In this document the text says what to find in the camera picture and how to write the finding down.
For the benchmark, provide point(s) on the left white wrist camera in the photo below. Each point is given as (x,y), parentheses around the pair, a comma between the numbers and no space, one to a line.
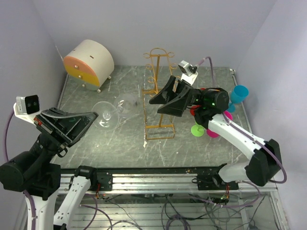
(27,108)

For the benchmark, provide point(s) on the pink plastic wine glass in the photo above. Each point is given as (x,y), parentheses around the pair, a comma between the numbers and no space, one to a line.
(214,133)

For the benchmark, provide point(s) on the green plastic wine glass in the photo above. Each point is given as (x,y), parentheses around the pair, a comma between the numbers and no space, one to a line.
(197,130)

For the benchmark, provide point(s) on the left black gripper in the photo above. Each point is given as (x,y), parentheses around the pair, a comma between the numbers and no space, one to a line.
(64,128)

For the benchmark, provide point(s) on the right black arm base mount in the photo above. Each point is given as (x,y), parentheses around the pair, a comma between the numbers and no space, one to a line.
(207,178)

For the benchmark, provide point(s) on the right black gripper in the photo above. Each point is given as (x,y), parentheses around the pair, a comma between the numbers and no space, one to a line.
(176,107)

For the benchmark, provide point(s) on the blue plastic wine glass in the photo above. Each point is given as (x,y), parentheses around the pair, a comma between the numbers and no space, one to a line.
(237,95)

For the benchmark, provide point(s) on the white semicircular drawer cabinet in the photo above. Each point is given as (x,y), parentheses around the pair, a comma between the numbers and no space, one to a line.
(90,64)

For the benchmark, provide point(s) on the aluminium rail frame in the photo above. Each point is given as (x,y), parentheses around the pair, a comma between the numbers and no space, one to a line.
(170,201)

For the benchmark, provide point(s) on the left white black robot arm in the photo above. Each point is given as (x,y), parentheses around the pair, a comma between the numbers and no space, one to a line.
(32,173)

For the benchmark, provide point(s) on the clear wine glass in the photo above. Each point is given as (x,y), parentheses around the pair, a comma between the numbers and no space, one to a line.
(110,114)

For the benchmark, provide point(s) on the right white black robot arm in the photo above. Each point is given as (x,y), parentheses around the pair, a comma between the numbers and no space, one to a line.
(263,156)

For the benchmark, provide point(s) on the red plastic wine glass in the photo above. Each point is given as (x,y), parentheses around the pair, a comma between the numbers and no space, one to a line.
(195,110)

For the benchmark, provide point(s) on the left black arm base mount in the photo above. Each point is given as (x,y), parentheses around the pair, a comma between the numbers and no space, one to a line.
(103,181)

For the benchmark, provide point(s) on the gold wire wine glass rack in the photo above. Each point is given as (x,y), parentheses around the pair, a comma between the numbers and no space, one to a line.
(156,124)

